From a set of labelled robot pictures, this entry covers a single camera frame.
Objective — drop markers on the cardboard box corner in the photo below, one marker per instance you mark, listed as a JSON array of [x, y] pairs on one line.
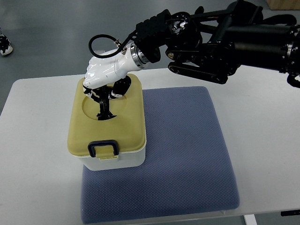
[[284, 4]]

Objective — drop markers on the navy front latch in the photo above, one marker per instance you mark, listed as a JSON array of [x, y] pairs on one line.
[[92, 145]]

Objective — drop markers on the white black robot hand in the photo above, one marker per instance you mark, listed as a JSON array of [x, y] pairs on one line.
[[101, 72]]

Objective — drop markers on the black lid handle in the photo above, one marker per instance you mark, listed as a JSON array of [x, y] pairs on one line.
[[101, 96]]

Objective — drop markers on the blue fabric cushion mat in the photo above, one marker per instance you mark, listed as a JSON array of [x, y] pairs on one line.
[[187, 168]]

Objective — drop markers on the black white sneaker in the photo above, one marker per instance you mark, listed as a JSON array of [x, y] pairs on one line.
[[5, 45]]

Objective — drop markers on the black bracket under table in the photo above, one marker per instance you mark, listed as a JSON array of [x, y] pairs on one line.
[[290, 213]]

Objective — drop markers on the yellow storage box lid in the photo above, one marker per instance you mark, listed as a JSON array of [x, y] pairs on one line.
[[127, 128]]

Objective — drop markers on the white table leg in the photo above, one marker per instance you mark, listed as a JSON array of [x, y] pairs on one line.
[[250, 219]]

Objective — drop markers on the white storage box base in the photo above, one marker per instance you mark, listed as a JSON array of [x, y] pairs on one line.
[[105, 159]]

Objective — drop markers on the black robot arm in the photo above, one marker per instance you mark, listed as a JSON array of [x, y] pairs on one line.
[[212, 45]]

